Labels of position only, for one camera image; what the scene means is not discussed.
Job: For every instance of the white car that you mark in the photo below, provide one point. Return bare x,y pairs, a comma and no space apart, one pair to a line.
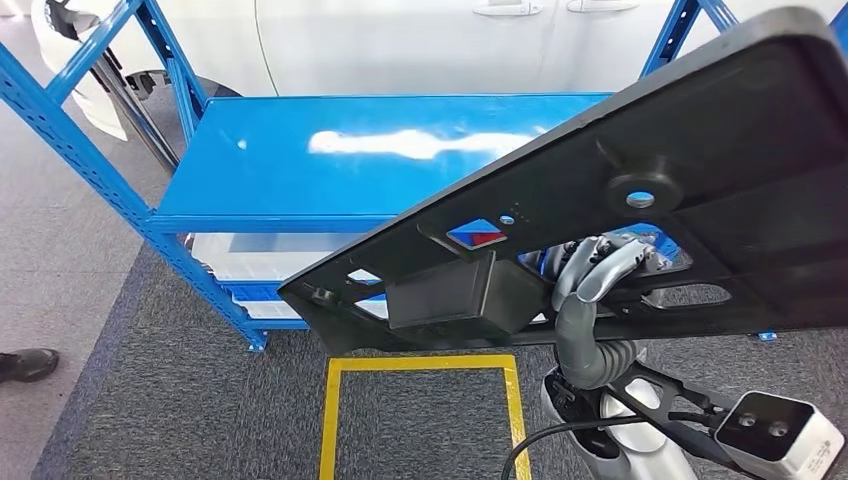
397,46

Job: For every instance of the black camera bracket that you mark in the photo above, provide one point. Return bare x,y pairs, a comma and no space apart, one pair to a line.
669,391

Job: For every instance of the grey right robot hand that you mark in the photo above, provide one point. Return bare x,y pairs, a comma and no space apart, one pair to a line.
575,331

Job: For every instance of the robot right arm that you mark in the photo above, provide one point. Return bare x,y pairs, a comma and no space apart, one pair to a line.
636,440

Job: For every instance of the black plastic panel part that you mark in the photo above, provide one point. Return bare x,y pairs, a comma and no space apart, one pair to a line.
729,132

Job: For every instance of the blue plastic bin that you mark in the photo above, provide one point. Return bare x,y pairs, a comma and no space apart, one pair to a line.
252,291

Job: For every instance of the person's foot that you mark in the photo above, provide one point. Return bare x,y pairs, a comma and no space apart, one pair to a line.
26,364

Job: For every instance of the blue metal shelf rack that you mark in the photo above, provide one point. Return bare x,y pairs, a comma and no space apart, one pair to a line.
298,172

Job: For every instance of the white plastic bin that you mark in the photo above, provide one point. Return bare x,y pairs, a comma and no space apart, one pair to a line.
272,309
265,265

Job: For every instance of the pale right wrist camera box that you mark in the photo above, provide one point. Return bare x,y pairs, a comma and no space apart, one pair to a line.
808,437

